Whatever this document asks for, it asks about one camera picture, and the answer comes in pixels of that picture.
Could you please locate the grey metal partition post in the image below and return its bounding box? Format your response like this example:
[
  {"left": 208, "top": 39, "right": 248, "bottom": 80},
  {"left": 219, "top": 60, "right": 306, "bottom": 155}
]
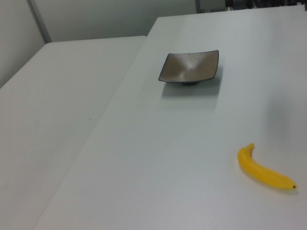
[{"left": 25, "top": 0, "right": 53, "bottom": 47}]

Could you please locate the square brown ceramic plate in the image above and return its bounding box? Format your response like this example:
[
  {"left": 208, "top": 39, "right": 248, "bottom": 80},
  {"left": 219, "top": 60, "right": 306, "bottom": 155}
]
[{"left": 154, "top": 46, "right": 224, "bottom": 91}]

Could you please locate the yellow banana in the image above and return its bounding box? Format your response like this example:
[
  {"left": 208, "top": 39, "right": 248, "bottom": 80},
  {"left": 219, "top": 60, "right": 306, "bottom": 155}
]
[{"left": 235, "top": 137, "right": 298, "bottom": 198}]

